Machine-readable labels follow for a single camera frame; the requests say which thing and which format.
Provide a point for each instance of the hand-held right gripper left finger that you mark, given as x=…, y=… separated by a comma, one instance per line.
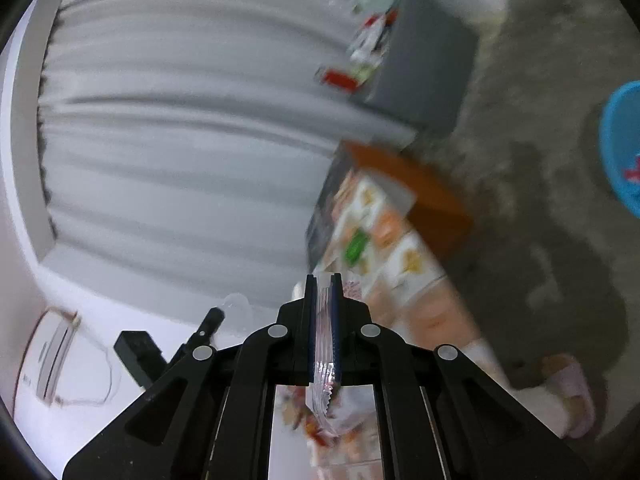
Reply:
x=299, y=340

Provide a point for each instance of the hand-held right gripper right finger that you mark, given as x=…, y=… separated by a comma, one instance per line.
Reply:
x=356, y=340

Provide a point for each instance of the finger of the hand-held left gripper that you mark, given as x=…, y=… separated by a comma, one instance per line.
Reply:
x=207, y=327

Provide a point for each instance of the clear plastic wrapper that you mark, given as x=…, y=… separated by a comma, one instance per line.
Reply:
x=324, y=340

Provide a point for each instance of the blue plastic mesh basket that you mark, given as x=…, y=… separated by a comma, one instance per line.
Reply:
x=617, y=160

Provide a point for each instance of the clear plastic piece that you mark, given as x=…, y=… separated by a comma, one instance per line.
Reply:
x=236, y=307

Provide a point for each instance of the brown cardboard box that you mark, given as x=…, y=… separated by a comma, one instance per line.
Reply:
x=430, y=195

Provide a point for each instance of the white curtain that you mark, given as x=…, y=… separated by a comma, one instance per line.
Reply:
x=175, y=135

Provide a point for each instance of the grey cabinet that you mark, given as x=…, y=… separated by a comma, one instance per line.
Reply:
x=425, y=70

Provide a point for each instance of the white wall appliance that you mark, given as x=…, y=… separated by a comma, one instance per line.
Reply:
x=47, y=355

